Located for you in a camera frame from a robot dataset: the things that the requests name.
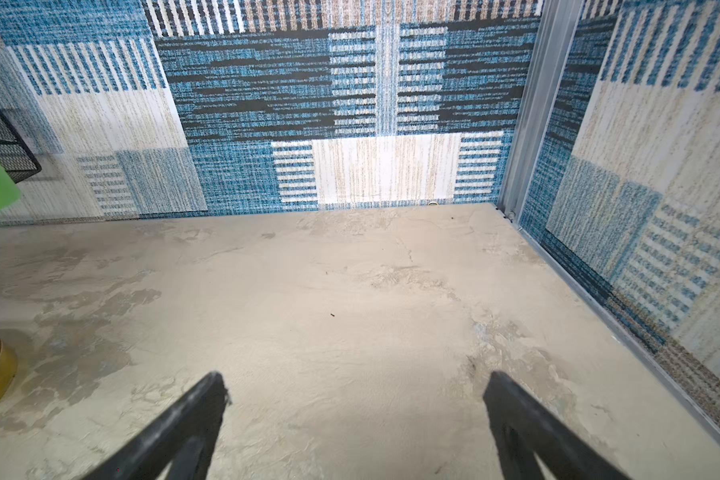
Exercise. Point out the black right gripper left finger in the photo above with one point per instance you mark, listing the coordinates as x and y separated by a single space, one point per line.
179 443

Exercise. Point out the black mesh shelf rack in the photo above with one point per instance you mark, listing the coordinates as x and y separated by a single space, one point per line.
16 158

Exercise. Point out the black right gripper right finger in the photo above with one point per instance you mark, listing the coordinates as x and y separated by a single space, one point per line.
527 435

